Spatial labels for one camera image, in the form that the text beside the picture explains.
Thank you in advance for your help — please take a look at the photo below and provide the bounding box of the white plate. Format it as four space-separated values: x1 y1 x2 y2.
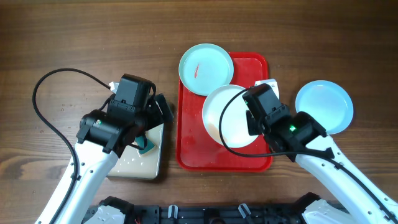
202 85 257 148

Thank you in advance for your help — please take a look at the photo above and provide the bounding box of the green yellow sponge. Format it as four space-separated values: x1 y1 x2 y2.
136 135 155 155

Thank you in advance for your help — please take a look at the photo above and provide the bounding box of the light blue plate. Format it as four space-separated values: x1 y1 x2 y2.
178 44 234 96
295 80 354 135

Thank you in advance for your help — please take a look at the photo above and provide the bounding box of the light blue plate front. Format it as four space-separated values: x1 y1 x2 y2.
295 80 354 135

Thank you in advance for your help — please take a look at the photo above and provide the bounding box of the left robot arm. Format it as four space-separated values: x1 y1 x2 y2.
54 124 164 223

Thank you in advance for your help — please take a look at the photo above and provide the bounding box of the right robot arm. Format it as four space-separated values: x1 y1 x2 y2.
246 106 397 223

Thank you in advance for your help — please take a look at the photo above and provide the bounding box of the red plastic tray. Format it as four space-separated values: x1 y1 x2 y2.
175 52 274 172

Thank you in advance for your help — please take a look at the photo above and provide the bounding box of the black tray with soapy water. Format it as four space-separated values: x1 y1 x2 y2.
108 124 164 180

